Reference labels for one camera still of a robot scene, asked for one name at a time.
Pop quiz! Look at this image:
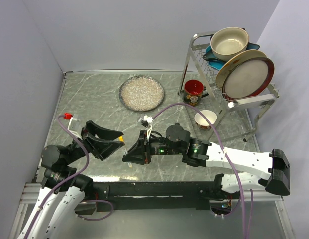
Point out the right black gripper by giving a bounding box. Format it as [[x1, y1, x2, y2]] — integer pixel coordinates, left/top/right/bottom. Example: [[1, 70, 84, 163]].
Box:
[[122, 130, 184, 165]]

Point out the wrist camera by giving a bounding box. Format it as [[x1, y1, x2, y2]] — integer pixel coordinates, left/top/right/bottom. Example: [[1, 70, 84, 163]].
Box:
[[64, 113, 82, 138], [139, 115, 153, 141]]

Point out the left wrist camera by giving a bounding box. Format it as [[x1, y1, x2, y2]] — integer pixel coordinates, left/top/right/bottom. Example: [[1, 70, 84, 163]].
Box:
[[64, 113, 82, 138]]

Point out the speckled round plate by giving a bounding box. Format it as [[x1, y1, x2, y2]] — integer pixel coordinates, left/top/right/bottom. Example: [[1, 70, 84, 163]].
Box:
[[119, 75, 165, 112]]

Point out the blue dish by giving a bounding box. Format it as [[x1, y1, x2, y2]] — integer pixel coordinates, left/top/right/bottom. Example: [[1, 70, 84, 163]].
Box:
[[202, 42, 260, 70]]

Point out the beige dinner plate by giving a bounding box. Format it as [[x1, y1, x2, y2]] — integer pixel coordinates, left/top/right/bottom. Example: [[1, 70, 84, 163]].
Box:
[[215, 49, 267, 89]]

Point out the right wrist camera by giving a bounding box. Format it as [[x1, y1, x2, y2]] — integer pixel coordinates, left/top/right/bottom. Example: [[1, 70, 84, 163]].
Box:
[[139, 115, 153, 141]]

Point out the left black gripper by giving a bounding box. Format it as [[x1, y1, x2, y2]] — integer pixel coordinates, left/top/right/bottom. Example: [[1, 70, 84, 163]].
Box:
[[63, 119, 124, 165]]

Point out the large beige bowl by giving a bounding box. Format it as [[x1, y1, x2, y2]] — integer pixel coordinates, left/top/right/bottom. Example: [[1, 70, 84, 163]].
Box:
[[210, 27, 249, 62]]

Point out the metal dish rack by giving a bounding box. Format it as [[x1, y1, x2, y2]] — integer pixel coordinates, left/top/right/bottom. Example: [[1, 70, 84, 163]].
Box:
[[178, 31, 279, 142]]

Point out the black base beam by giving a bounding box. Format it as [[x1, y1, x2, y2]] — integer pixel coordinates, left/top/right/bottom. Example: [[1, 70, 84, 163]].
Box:
[[84, 181, 240, 210]]

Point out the small white cup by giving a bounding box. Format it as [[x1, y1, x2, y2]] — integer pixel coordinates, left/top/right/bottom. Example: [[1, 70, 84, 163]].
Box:
[[194, 110, 217, 130]]

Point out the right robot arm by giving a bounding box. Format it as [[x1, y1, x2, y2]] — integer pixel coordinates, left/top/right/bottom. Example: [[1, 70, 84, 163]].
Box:
[[122, 123, 291, 198]]

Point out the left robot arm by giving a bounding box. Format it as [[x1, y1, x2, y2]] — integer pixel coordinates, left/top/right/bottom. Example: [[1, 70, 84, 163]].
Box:
[[19, 116, 124, 239]]

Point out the red rimmed plate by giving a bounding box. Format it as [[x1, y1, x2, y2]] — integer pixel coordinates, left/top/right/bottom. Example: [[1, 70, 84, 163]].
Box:
[[222, 57, 275, 101]]

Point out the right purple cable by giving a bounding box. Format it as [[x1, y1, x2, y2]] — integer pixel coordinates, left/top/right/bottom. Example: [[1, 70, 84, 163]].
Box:
[[153, 102, 254, 239]]

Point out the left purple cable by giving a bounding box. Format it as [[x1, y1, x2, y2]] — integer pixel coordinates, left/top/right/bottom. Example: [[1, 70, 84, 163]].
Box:
[[22, 117, 114, 239]]

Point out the white pen yellow tip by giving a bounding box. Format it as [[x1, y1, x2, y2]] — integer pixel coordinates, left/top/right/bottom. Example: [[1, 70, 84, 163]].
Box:
[[124, 147, 132, 168]]

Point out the red skull mug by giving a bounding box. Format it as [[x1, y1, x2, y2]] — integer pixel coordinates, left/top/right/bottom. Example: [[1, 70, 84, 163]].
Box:
[[183, 79, 209, 106]]

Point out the purple cable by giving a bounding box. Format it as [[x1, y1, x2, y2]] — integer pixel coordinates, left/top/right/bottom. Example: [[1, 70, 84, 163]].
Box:
[[22, 117, 114, 239], [153, 102, 254, 239]]

